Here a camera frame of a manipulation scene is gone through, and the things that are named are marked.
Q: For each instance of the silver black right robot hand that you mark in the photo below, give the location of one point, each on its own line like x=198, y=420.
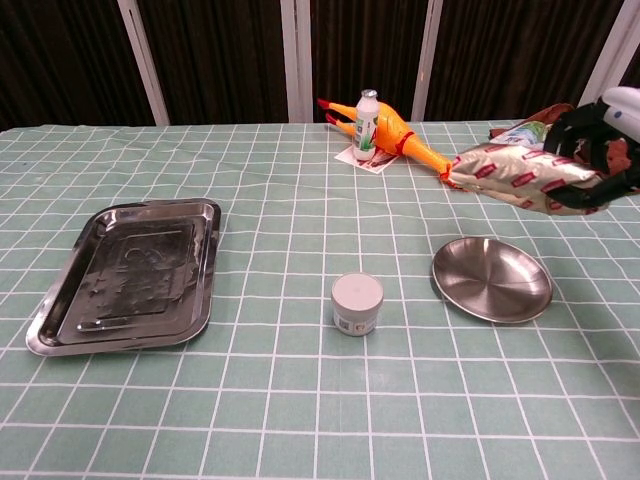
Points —
x=625, y=105

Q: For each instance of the gold foil snack bag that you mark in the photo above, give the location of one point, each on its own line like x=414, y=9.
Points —
x=510, y=175

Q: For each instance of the small white jar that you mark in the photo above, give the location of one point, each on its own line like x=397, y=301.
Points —
x=357, y=295

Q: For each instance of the brown cloth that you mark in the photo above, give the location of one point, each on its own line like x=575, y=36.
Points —
x=617, y=155

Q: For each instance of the crumpled white green snack bag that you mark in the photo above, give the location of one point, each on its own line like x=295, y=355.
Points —
x=525, y=135

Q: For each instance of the round steel plate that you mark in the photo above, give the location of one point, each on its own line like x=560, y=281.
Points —
x=490, y=285

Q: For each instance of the yellow rubber chicken toy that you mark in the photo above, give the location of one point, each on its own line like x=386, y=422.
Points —
x=392, y=131

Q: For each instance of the white red printed card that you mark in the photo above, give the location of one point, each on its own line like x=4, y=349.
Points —
x=381, y=163

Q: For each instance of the white drink bottle green label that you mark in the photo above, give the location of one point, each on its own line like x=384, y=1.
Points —
x=365, y=125

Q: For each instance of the dark pleated curtain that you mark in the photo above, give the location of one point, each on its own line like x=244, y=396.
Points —
x=225, y=60

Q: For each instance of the green checked tablecloth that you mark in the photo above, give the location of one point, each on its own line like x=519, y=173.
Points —
x=320, y=400

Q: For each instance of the rectangular steel tray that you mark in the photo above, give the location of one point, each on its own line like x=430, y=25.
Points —
x=125, y=280

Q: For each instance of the white double frame post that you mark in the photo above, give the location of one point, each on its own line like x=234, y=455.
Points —
x=296, y=60

